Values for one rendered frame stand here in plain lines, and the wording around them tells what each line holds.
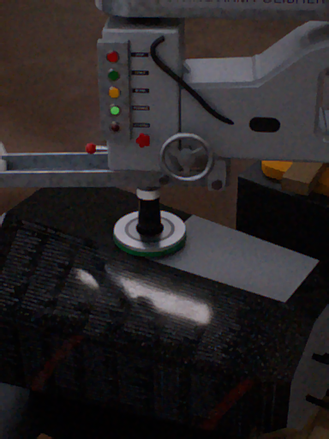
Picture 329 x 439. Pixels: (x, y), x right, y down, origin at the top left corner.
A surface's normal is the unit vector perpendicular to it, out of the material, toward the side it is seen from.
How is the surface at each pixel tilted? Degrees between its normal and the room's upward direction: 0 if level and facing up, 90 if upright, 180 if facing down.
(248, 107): 90
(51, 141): 0
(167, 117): 90
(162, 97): 90
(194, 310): 45
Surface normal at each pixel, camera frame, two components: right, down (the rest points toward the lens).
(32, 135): -0.01, -0.84
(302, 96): -0.09, 0.54
